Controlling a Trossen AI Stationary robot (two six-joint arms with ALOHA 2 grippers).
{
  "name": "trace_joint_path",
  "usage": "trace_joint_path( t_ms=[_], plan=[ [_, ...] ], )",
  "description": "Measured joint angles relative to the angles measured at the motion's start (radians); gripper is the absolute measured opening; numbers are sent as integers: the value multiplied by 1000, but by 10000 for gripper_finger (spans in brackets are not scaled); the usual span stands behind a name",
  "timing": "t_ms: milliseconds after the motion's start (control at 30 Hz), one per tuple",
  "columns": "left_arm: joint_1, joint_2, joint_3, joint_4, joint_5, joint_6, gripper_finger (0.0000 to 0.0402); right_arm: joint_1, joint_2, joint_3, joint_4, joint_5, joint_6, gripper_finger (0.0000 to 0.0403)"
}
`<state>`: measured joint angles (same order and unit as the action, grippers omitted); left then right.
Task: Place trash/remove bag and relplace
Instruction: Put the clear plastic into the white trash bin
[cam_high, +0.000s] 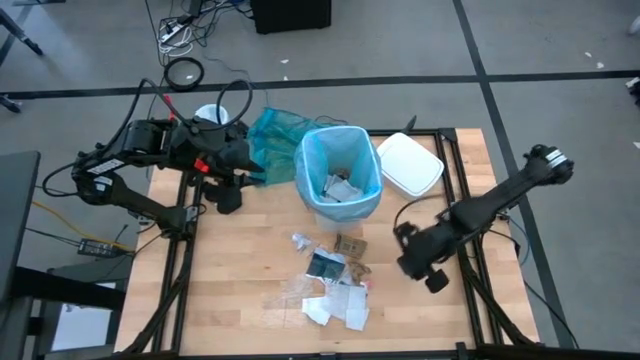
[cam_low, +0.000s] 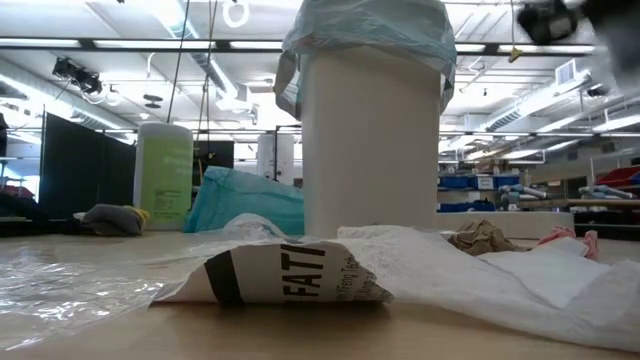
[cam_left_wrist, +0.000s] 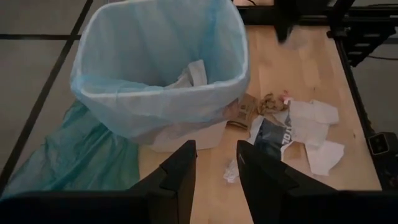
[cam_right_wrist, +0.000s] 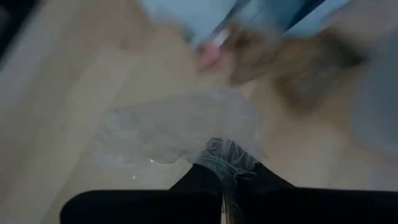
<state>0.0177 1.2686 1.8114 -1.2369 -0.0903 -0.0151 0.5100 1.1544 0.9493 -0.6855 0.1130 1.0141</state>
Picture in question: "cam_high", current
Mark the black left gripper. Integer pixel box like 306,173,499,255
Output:
192,122,266,216

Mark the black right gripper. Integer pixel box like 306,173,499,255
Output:
394,221,459,295

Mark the brown paper ball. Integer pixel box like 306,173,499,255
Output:
348,260,373,285

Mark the brown cardboard piece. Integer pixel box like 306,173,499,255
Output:
333,233,369,260

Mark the light blue bin liner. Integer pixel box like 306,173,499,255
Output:
293,124,384,224

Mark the large white paper sheet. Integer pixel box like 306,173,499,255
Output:
322,281,371,332

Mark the white bin lid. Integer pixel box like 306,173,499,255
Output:
375,131,445,200

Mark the white plastic trash bin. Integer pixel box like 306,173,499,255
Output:
312,212,374,234

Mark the white tissue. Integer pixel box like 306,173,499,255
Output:
333,179,365,204

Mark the black and white packet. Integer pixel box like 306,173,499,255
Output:
305,248,347,284

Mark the small white printed paper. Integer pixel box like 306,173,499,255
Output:
301,296,332,327

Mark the clear plastic film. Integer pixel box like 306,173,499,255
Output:
263,274,326,311

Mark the folded teal trash bag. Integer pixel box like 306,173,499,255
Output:
247,106,321,187

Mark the green wipes canister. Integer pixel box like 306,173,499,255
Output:
193,103,230,126

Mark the black power adapter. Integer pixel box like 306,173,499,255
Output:
77,238,126,259

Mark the white power strip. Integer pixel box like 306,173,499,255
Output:
159,22,189,45

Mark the black floor box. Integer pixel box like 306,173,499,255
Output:
249,0,333,35

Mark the white board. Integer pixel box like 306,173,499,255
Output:
51,282,120,353

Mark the black side desk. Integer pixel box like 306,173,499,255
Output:
0,149,126,360

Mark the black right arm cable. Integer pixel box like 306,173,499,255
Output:
393,193,451,231

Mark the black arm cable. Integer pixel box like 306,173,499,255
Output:
42,77,254,199
393,193,451,231

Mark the coiled black cable ring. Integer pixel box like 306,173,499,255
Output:
163,56,205,93

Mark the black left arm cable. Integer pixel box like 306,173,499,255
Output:
42,77,254,199

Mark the white floor cable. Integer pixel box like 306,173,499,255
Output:
158,38,195,57

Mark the black aluminium table frame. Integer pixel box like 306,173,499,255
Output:
115,115,640,360

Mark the yellow cable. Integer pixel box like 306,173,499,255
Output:
32,199,136,253

